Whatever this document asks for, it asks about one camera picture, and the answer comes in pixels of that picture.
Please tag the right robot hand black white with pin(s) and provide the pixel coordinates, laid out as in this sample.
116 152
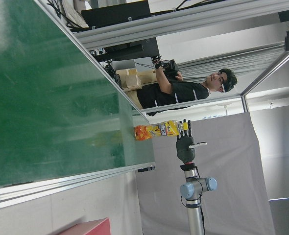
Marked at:
185 147

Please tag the yellow orange drink bottle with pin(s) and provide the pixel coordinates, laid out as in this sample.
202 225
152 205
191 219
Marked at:
154 132

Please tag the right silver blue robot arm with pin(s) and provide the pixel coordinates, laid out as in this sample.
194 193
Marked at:
194 215

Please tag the pink plastic basket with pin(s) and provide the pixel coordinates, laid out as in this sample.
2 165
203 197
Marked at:
95 227

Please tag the black conveyor sensor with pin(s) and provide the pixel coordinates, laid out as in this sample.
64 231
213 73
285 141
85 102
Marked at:
147 169

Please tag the person in black shirt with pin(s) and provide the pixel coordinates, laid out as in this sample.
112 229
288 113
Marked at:
178 94

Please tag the grey flat backdrop curtain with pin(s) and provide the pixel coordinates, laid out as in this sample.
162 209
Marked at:
232 183

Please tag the black handheld controller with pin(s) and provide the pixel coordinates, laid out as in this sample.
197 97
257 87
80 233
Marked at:
171 67

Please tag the green conveyor belt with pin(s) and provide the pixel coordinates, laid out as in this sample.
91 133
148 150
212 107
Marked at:
49 98

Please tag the black computer monitor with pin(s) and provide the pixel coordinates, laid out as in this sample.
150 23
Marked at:
115 11

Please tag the aluminium cell frame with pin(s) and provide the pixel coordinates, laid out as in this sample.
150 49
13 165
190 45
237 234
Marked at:
183 22

